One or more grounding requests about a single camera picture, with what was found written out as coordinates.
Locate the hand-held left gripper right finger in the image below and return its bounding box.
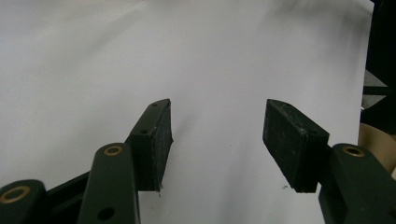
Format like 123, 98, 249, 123
262, 98, 331, 194

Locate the tan cardboard roll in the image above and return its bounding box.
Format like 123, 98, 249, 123
358, 122, 396, 181

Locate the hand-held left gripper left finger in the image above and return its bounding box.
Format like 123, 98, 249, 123
124, 98, 175, 192

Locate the black metal stand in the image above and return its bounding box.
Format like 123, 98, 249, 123
360, 0, 396, 135

